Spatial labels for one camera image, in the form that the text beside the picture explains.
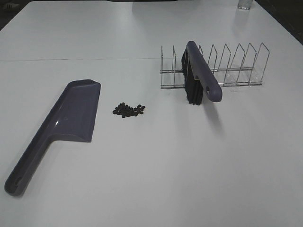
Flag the pile of coffee beans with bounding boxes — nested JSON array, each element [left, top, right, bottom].
[[112, 102, 146, 118]]

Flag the purple brush black bristles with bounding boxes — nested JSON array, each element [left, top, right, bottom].
[[181, 41, 223, 105]]

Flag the purple plastic dustpan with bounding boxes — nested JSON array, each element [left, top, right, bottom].
[[4, 79, 101, 196]]

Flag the clear drinking glass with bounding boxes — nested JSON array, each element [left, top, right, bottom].
[[237, 0, 253, 10]]

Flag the metal wire rack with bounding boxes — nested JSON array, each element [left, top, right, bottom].
[[160, 43, 270, 89]]

